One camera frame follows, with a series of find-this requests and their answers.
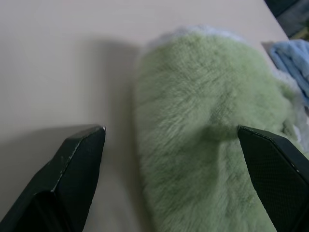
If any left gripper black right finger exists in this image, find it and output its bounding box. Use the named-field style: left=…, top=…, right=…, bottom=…
left=237, top=124, right=309, bottom=232

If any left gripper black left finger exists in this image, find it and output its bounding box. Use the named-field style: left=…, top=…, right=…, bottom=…
left=0, top=125, right=106, bottom=232

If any green towel with white trim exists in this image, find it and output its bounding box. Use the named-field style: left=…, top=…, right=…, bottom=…
left=131, top=24, right=309, bottom=232

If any light blue cloth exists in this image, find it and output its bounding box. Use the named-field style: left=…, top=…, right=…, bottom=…
left=269, top=40, right=309, bottom=107

